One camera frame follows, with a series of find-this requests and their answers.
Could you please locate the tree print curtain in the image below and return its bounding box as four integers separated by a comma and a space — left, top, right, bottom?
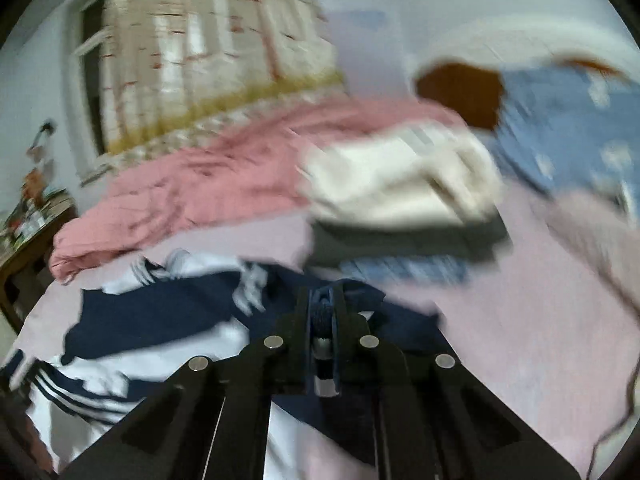
100, 0, 346, 156

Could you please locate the pink checked quilt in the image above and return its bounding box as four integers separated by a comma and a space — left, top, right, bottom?
49, 97, 466, 283

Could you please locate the white framed window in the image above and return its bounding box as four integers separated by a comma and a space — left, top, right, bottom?
62, 0, 116, 186

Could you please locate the cream folded garment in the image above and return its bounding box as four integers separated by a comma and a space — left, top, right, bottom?
300, 125, 503, 226

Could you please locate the blue floral pillow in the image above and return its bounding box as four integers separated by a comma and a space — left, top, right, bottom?
487, 62, 640, 206

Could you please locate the white and wood headboard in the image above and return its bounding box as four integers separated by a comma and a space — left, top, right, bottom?
412, 15, 631, 133

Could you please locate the wooden desk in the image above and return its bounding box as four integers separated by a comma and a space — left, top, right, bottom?
0, 200, 78, 321

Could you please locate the white and navy jacket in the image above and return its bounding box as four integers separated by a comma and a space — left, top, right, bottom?
0, 252, 446, 480

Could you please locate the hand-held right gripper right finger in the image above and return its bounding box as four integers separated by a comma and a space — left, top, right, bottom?
320, 282, 583, 480

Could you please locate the blue striped folded garment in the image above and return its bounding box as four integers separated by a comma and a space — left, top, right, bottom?
340, 255, 468, 288

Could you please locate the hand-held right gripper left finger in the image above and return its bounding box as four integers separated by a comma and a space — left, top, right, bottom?
59, 285, 321, 480

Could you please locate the bed with pink sheet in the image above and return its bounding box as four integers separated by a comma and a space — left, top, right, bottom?
15, 180, 640, 480

